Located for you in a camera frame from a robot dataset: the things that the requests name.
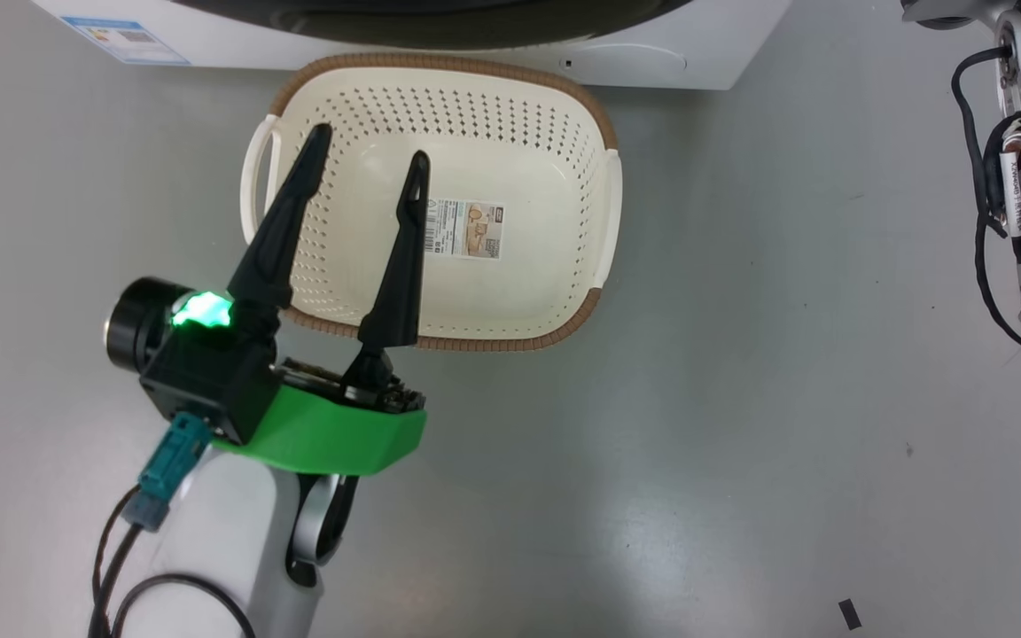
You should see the white cable tag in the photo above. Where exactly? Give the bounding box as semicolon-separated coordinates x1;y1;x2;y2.
998;151;1021;237

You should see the thin black cable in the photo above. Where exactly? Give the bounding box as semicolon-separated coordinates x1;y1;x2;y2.
951;46;1021;354
110;573;256;638
88;486;144;638

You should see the paper basket label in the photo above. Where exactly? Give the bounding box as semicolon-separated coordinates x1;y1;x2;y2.
426;197;505;261

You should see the blue energy label sticker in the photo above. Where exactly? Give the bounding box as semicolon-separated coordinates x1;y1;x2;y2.
61;15;191;66

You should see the white front-load washing machine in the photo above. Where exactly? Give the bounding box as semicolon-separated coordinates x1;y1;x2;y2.
30;0;793;91

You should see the teal cable connector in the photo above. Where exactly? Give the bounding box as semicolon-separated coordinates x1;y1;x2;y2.
138;412;212;533

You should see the cream perforated laundry basket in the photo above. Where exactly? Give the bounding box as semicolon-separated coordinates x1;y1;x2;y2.
239;51;624;353

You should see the round filter cover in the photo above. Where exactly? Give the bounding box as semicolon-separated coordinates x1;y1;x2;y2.
581;43;689;79

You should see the dark round washing machine door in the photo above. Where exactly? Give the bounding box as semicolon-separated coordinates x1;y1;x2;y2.
169;0;698;51

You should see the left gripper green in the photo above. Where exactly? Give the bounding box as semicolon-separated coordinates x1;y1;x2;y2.
209;122;433;478

